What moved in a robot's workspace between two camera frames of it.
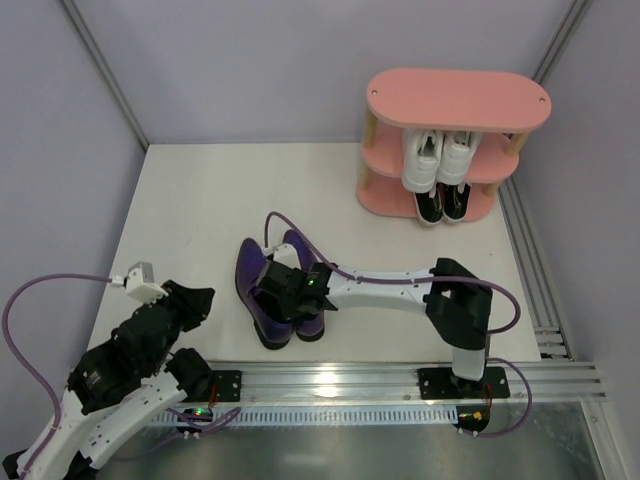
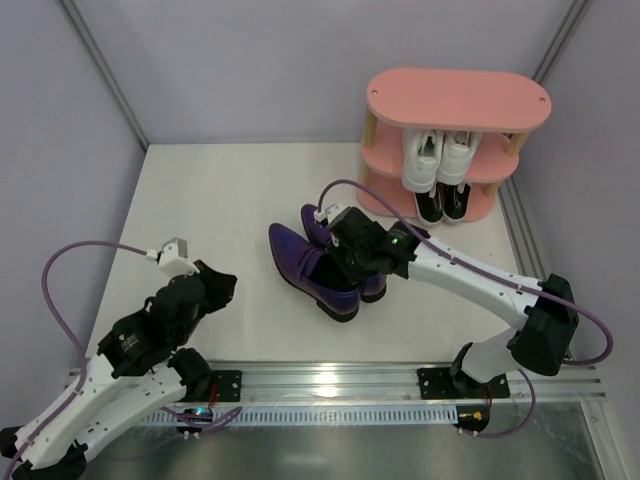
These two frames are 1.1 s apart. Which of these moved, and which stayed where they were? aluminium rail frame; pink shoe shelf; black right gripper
Moved: black right gripper
Stayed: pink shoe shelf; aluminium rail frame
